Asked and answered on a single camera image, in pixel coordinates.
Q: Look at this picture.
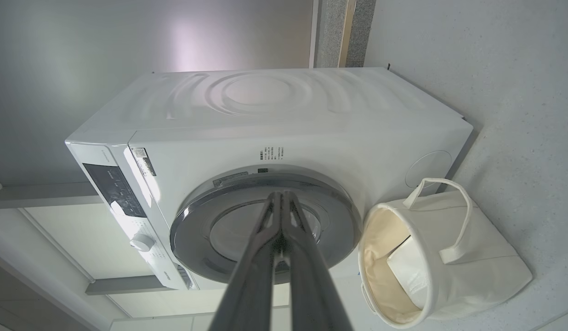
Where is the cream canvas laundry basket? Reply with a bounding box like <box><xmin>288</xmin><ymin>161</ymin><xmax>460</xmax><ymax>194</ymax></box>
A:
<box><xmin>358</xmin><ymin>178</ymin><xmax>533</xmax><ymax>329</ymax></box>

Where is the white folded cloth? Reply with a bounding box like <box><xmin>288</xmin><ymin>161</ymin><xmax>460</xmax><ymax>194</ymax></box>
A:
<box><xmin>386</xmin><ymin>235</ymin><xmax>432</xmax><ymax>309</ymax></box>

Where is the round washing machine door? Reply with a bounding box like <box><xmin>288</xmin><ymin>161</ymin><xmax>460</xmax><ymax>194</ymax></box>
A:
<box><xmin>170</xmin><ymin>165</ymin><xmax>362</xmax><ymax>285</ymax></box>

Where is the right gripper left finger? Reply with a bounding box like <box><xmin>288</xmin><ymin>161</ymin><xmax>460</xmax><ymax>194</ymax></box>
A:
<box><xmin>210</xmin><ymin>191</ymin><xmax>283</xmax><ymax>331</ymax></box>

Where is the white appliance control knob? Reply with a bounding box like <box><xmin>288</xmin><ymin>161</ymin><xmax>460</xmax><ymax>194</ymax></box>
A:
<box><xmin>130</xmin><ymin>234</ymin><xmax>156</xmax><ymax>252</ymax></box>

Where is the white front-load washing machine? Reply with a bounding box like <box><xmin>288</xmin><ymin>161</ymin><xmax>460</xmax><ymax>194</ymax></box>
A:
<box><xmin>65</xmin><ymin>68</ymin><xmax>474</xmax><ymax>291</ymax></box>

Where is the wooden floor edge strip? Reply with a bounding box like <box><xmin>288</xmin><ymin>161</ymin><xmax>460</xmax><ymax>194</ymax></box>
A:
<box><xmin>338</xmin><ymin>0</ymin><xmax>357</xmax><ymax>68</ymax></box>

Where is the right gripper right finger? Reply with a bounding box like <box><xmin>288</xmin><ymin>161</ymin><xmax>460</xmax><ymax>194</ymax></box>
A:
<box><xmin>282</xmin><ymin>191</ymin><xmax>353</xmax><ymax>331</ymax></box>

